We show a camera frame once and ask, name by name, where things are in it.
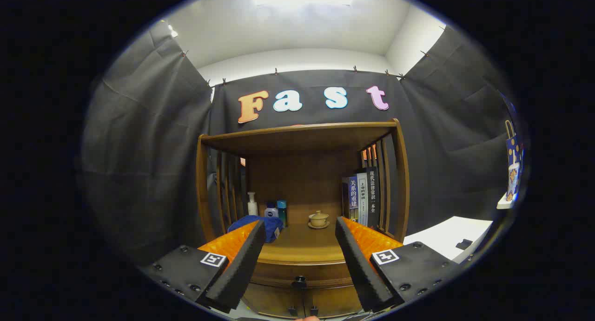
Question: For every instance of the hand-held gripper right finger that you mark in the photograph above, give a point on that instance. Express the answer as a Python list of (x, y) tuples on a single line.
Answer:
[(360, 270)]

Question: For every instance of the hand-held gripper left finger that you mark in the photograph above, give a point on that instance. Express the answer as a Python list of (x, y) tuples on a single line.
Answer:
[(241, 270)]

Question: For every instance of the wooden drawer with black knob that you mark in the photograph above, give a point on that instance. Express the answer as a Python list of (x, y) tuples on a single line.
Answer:
[(279, 274)]

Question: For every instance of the wooden countertop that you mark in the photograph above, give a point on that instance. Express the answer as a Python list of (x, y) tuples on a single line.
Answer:
[(302, 246)]

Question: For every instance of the wooden cabinet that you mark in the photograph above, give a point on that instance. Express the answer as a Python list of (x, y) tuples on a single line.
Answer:
[(302, 140)]

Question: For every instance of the blue folded towel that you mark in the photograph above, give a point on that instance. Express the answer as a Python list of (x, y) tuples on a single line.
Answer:
[(272, 226)]

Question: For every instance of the white pump bottle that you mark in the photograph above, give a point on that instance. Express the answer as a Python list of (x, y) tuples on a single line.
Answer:
[(252, 207)]

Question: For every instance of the white bottle with blue cap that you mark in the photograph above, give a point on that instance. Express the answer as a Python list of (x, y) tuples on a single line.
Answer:
[(271, 212)]

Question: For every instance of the beige lidded teacup with saucer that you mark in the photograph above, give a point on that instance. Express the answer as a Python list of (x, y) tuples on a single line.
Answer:
[(319, 219)]

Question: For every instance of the teal bottle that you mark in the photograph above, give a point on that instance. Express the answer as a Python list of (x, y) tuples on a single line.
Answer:
[(282, 214)]

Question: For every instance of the white spine book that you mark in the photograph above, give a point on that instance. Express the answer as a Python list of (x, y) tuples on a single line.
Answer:
[(362, 198)]

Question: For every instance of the black spine book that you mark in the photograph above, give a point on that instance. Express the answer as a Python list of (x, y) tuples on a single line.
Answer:
[(373, 195)]

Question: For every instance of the white table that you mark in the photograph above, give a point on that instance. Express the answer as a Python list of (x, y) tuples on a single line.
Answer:
[(441, 237)]

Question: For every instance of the small black block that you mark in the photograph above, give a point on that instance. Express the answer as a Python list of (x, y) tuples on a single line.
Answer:
[(464, 244)]

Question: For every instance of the black backdrop cloth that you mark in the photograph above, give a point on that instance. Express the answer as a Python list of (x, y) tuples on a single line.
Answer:
[(139, 149)]

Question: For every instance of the blue patterned gift bag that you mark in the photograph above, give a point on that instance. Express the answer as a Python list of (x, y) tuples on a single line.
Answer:
[(512, 149)]

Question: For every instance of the white wall shelf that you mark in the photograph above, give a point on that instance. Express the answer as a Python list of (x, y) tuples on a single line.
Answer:
[(504, 202)]

